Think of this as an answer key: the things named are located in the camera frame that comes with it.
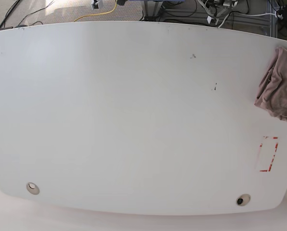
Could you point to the right table grommet hole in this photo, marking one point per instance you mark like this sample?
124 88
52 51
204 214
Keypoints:
243 200

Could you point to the table grommet hole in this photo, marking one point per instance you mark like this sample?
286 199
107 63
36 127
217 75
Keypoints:
32 188
243 200

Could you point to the left table grommet hole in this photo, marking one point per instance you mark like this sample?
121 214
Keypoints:
32 188

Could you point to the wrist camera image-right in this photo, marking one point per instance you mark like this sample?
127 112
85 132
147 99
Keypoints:
212 21

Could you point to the red tape rectangle marking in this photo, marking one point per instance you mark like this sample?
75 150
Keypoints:
266 154

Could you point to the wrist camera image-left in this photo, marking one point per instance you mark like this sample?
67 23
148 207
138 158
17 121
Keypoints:
96 4

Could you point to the mauve t-shirt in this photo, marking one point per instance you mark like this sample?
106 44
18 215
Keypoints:
272 91

